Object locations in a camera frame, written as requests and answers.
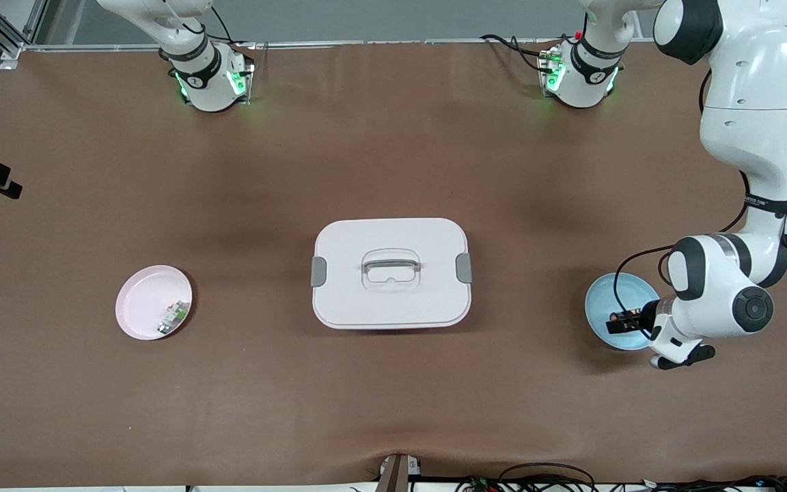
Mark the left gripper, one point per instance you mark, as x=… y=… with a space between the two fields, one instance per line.
x=643 y=318

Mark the orange push-button switch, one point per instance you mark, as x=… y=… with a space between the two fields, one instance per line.
x=622 y=316

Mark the light blue round plate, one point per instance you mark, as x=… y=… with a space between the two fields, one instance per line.
x=602 y=301

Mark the pink round plate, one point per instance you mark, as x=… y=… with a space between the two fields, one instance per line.
x=144 y=301

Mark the white lidded storage box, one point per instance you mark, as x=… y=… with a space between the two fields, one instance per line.
x=393 y=301

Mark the brown table mat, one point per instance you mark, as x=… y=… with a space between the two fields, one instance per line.
x=393 y=137

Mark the green push-button switch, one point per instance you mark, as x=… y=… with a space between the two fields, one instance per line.
x=173 y=316

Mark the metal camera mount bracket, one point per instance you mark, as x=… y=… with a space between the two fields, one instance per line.
x=397 y=475

